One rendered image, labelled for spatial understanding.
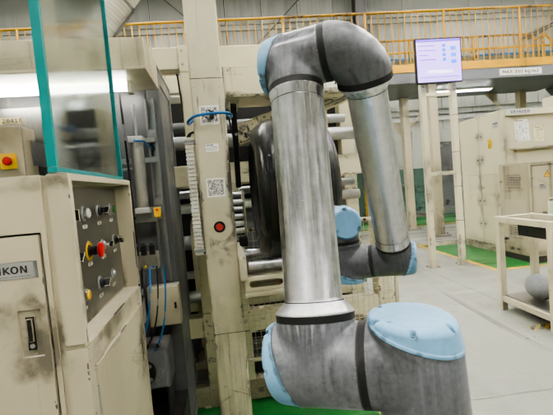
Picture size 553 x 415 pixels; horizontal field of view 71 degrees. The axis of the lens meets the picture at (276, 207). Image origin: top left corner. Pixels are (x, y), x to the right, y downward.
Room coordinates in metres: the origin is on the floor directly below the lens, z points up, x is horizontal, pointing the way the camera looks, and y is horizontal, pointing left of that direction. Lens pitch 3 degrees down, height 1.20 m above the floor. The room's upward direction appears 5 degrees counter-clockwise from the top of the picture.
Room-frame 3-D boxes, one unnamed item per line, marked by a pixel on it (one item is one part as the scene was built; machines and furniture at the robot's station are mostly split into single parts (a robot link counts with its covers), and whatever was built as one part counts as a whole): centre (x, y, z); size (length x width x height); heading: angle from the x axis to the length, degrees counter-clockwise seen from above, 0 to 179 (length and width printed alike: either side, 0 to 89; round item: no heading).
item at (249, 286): (1.53, -0.02, 0.84); 0.36 x 0.09 x 0.06; 98
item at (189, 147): (1.58, 0.33, 1.19); 0.05 x 0.04 x 0.48; 8
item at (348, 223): (1.10, -0.18, 1.08); 0.12 x 0.09 x 0.10; 8
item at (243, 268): (1.65, 0.17, 0.90); 0.40 x 0.03 x 0.10; 8
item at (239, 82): (1.98, -0.09, 1.71); 0.61 x 0.25 x 0.15; 98
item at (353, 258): (1.09, -0.20, 0.97); 0.12 x 0.09 x 0.12; 71
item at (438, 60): (4.89, -2.16, 2.60); 0.60 x 0.05 x 0.55; 95
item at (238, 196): (2.02, 0.27, 1.05); 0.20 x 0.15 x 0.30; 98
